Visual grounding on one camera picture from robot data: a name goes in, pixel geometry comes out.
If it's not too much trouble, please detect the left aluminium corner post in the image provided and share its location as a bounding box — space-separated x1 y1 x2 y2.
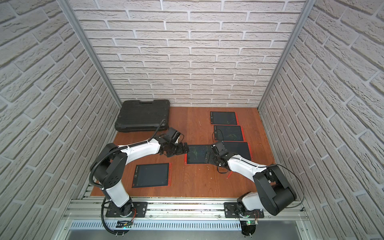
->
58 0 122 108

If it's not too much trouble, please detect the black plastic tool case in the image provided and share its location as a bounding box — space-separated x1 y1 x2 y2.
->
115 100 170 133

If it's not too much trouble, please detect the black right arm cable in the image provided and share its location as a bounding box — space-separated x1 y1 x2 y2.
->
275 163 306 209

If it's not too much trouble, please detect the white perforated cable duct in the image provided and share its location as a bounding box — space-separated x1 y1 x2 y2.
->
70 220 241 231

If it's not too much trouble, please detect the right aluminium corner post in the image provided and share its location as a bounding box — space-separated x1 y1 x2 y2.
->
257 0 316 110

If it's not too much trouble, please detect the red tablet with green scribbles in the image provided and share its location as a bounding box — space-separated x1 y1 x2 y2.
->
214 125 245 142

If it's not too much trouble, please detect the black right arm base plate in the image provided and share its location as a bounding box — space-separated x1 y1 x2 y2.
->
224 202 265 220

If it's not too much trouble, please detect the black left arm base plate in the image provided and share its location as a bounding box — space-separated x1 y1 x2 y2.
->
106 202 148 218

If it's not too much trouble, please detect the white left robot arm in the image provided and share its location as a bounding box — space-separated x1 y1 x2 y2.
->
89 128 187 210

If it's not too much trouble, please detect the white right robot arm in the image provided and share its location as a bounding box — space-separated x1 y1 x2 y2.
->
211 141 297 216

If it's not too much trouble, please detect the aluminium corner post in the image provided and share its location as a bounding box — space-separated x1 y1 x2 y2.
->
58 0 122 108
257 0 316 110

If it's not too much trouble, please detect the aluminium front rail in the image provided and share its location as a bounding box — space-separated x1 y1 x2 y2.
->
63 197 309 221

